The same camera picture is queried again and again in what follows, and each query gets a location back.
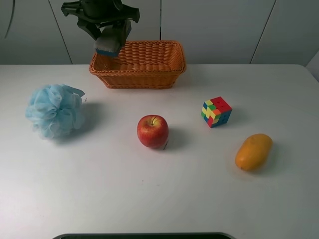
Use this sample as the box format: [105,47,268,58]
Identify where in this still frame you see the thin dark cable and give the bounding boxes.
[3,0,16,39]

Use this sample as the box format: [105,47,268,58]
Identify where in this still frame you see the black picker gripper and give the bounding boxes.
[61,0,140,45]

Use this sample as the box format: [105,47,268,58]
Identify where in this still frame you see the red apple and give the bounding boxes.
[137,115,169,148]

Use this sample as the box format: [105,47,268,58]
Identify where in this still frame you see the colourful puzzle cube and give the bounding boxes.
[201,97,232,128]

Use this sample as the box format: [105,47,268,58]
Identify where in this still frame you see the light blue bath loofah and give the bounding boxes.
[25,84,85,139]

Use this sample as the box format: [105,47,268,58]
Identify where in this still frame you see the orange woven wicker basket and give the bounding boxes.
[89,40,186,89]

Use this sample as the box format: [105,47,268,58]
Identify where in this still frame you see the grey felt board eraser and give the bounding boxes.
[94,26,127,57]

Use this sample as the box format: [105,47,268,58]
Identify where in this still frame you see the yellow orange mango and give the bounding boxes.
[235,133,273,172]

